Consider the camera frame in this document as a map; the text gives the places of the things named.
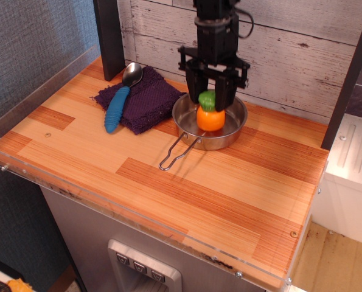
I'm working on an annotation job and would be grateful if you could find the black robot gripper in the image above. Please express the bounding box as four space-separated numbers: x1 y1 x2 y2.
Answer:
178 15 250 111

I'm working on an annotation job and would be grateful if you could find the orange toy pineapple green top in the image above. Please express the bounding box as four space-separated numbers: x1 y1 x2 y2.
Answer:
196 89 226 131

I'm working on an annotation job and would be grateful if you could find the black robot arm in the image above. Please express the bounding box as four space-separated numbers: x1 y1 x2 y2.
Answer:
178 1 254 111

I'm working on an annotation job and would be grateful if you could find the small steel pan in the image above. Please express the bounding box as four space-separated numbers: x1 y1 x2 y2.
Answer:
159 94 248 171

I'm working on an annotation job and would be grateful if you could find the purple knitted cloth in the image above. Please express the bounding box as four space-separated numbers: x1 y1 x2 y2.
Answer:
94 66 184 134

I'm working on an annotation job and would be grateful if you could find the white toy sink unit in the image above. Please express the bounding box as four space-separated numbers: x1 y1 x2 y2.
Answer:
311 114 362 242

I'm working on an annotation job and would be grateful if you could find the clear acrylic front guard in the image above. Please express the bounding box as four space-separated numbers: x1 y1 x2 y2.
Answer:
0 140 299 291

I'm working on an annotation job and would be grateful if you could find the silver toy fridge cabinet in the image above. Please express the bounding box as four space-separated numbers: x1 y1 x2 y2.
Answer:
41 187 262 291

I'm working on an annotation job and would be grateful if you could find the grey dispenser button panel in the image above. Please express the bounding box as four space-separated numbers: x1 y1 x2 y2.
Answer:
108 239 183 291

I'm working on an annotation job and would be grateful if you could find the clear acrylic side guard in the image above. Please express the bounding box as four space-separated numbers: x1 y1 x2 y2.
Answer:
0 45 101 144

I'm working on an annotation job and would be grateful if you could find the yellow object bottom left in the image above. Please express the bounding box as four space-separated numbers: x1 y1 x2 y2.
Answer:
7 279 33 292

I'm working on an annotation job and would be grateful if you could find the blue handled metal spoon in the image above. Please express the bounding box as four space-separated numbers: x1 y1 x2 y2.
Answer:
104 62 143 134

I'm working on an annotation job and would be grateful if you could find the dark left post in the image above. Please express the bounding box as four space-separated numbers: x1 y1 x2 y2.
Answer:
93 0 125 81

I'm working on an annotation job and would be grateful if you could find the dark post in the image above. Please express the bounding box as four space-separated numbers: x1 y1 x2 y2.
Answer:
321 0 362 151
93 0 125 81

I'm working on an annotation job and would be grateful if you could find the dark right post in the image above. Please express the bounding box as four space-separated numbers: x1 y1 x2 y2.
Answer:
321 0 362 151

